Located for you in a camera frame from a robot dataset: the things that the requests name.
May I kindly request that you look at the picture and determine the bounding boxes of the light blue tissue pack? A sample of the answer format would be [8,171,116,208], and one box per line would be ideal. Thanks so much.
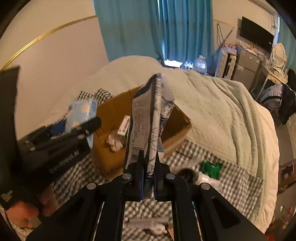
[65,99,98,149]

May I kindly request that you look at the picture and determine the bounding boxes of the white paper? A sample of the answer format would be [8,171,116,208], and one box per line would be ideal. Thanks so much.
[106,132,126,152]

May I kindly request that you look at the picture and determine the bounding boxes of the black round object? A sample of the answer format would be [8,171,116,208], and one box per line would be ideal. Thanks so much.
[177,168,198,184]

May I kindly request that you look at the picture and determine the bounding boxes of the green snack packet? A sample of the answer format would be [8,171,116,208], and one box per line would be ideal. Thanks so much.
[199,161,223,180]

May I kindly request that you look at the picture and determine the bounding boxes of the black white printed pouch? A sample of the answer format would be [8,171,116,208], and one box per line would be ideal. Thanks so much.
[124,73,175,201]

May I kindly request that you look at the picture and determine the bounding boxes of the white green medicine box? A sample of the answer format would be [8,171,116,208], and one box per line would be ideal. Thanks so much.
[117,115,130,137]

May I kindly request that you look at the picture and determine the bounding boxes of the person's left hand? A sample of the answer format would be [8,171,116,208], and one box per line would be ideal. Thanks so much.
[5,186,59,228]

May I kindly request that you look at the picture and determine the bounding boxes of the brown cardboard box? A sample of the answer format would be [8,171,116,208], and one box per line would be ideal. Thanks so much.
[91,86,192,180]

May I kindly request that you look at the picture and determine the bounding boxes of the grey white checkered cloth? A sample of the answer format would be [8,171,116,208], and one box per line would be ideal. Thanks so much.
[51,88,267,240]

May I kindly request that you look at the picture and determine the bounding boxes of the pale green knitted blanket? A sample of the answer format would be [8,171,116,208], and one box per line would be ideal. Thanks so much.
[46,56,280,232]

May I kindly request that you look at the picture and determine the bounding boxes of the clear water jug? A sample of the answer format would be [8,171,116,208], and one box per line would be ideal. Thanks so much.
[193,55,207,75]

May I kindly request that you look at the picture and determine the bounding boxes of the teal window curtain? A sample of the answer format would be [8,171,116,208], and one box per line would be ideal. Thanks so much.
[94,1,214,63]

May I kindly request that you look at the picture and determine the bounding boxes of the dark clothes on chair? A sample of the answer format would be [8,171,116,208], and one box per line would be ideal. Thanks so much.
[259,69,295,125]

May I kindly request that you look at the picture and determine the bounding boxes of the white suitcase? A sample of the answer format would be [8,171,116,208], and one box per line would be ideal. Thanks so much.
[215,46,237,80]

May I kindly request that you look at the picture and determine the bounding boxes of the white dressing table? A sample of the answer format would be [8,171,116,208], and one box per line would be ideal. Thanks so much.
[249,63,287,101]

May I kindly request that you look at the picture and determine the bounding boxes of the grey cabinet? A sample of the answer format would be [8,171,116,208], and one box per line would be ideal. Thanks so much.
[231,45,260,89]

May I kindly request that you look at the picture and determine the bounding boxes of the oval white mirror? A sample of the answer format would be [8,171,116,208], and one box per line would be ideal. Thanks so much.
[269,43,287,69]

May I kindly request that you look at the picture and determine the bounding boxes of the black wall television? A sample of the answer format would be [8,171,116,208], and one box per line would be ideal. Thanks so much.
[240,16,274,53]

